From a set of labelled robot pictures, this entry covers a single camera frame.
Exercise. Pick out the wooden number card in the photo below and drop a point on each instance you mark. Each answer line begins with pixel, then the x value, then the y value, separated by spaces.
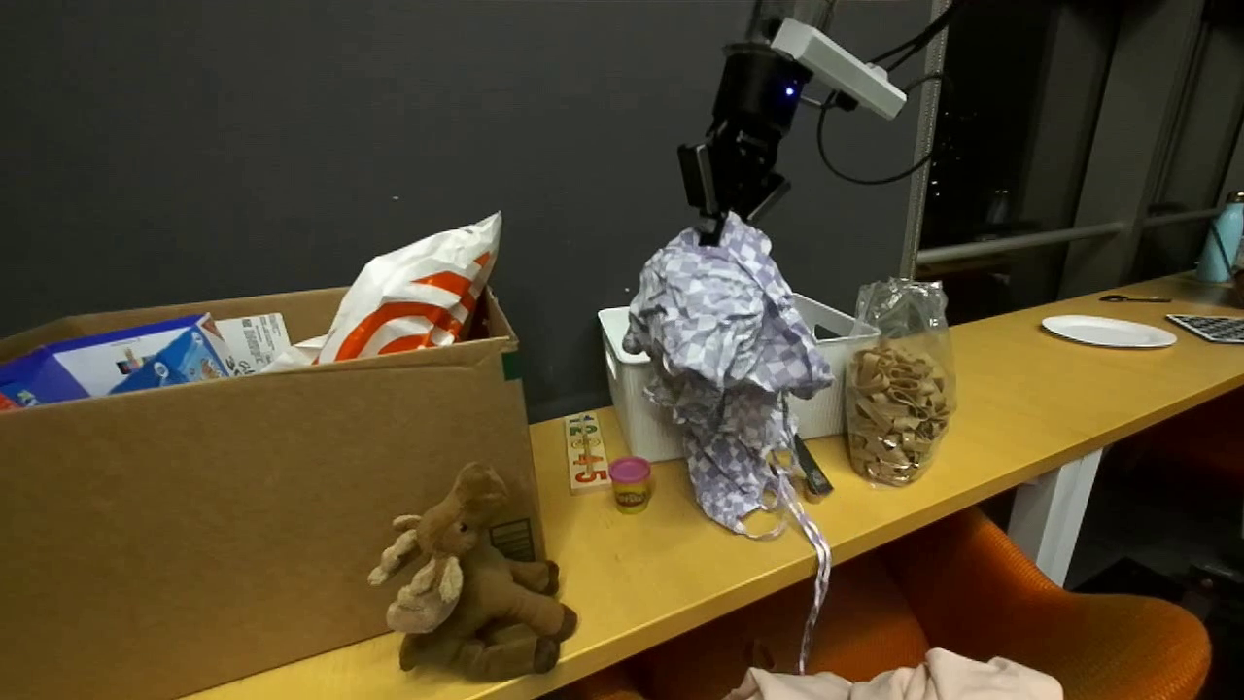
pixel 584 452

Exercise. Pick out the grey keyboard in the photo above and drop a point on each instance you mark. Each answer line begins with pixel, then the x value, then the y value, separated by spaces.
pixel 1209 328

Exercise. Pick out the orange fabric chair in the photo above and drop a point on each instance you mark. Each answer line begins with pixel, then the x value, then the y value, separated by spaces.
pixel 1112 649

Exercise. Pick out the white plastic basket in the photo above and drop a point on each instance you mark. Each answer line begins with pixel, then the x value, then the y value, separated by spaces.
pixel 636 391

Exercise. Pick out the blue printed carton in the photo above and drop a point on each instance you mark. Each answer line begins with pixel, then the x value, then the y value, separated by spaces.
pixel 141 363

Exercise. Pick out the white table leg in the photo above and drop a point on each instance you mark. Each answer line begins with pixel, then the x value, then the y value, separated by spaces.
pixel 1052 519

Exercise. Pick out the teal bottle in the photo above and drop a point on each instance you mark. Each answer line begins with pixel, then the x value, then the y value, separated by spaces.
pixel 1221 238

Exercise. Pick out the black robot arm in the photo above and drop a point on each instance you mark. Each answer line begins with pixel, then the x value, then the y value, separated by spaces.
pixel 759 83

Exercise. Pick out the brown moose plush toy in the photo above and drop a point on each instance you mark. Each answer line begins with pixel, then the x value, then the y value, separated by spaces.
pixel 479 584

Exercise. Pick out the white paper package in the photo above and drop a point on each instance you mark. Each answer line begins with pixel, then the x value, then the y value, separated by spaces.
pixel 253 338

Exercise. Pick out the purple white checked clothing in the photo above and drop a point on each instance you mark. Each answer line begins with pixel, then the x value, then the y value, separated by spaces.
pixel 724 338

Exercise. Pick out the white plate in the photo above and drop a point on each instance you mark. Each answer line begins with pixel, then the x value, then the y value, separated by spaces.
pixel 1108 334

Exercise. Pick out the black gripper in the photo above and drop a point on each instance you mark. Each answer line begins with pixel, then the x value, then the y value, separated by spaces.
pixel 733 170

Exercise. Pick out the white orange plastic bag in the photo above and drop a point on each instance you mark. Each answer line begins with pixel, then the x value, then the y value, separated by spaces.
pixel 415 297

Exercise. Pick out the large cardboard box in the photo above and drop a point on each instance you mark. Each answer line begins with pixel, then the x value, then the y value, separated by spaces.
pixel 194 519

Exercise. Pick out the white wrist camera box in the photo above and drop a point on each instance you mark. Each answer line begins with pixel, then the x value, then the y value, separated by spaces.
pixel 841 63

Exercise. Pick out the grey vertical post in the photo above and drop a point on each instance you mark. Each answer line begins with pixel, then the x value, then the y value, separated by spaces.
pixel 923 195

